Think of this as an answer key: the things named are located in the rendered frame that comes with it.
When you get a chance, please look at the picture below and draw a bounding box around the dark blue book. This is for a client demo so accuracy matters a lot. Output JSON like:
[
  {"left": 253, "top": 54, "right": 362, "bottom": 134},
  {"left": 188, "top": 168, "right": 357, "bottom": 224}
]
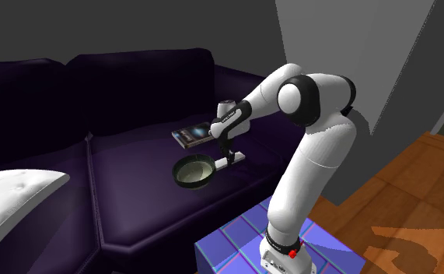
[{"left": 170, "top": 121, "right": 215, "bottom": 150}]

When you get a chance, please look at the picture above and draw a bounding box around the dark purple sofa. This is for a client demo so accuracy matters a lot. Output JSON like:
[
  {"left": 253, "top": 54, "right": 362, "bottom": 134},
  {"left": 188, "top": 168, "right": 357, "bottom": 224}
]
[{"left": 0, "top": 47, "right": 310, "bottom": 274}]

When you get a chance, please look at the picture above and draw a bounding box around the blue tiled robot stand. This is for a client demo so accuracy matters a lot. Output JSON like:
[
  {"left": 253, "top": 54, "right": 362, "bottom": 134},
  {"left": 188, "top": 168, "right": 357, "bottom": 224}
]
[{"left": 194, "top": 195, "right": 367, "bottom": 274}]

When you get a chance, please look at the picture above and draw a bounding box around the white tufted cushion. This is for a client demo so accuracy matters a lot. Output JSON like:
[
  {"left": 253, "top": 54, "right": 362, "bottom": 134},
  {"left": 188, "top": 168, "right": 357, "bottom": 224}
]
[{"left": 0, "top": 169, "right": 72, "bottom": 264}]

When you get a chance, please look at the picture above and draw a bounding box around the black pan with white handle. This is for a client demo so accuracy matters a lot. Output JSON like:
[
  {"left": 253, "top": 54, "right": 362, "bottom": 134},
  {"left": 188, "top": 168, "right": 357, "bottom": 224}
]
[{"left": 171, "top": 150, "right": 246, "bottom": 190}]

